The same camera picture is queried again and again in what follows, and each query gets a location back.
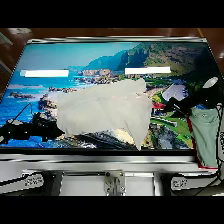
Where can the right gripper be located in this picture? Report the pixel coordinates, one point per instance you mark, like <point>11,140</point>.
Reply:
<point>177,106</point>

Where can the pale green garment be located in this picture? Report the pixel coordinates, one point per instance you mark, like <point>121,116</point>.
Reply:
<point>206,136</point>

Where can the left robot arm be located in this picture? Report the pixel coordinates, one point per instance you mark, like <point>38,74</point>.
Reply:
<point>18,130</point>

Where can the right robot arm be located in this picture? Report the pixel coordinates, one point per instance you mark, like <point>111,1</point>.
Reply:
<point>210,97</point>

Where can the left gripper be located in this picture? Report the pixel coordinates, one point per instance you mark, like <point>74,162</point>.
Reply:
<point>52,129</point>

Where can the white garment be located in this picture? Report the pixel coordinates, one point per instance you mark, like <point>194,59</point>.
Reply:
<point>106,110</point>

